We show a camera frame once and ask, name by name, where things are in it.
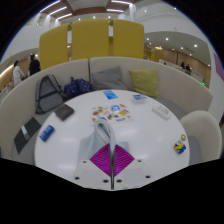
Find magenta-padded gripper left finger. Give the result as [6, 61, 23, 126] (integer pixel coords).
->
[73, 142, 114, 191]

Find person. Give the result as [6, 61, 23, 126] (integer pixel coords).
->
[12, 59, 26, 87]
[28, 54, 42, 77]

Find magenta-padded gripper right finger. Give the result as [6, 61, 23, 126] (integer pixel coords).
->
[112, 144, 153, 191]

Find colourful sticker sheet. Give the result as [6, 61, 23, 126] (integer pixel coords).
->
[91, 103, 135, 124]

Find white chair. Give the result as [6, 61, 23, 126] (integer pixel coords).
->
[179, 110, 223, 165]

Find blue box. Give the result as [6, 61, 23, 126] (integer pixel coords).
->
[39, 124, 55, 143]

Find navy dotted umbrella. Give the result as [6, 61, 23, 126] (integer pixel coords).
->
[63, 77, 93, 99]

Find grey backpack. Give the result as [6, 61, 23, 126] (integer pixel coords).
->
[34, 74, 68, 115]

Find small blue and white card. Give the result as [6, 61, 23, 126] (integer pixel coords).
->
[132, 93, 148, 103]

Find grey cushion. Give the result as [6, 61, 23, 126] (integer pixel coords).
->
[90, 65, 129, 92]

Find yellow-green cushion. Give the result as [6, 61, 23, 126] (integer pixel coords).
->
[129, 68, 161, 99]

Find dark brown wallet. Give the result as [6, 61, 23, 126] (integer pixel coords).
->
[53, 103, 75, 122]

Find ceiling lights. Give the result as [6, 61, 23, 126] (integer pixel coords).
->
[39, 0, 136, 22]

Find yellow and blue toy figure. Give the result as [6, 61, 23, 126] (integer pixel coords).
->
[173, 137, 187, 155]

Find yellow panel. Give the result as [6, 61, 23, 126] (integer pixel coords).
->
[111, 18, 145, 60]
[38, 23, 72, 70]
[71, 18, 110, 61]

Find light blue towel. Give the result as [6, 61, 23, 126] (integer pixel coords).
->
[77, 118, 130, 163]

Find curved white sofa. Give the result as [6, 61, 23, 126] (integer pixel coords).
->
[0, 56, 214, 165]

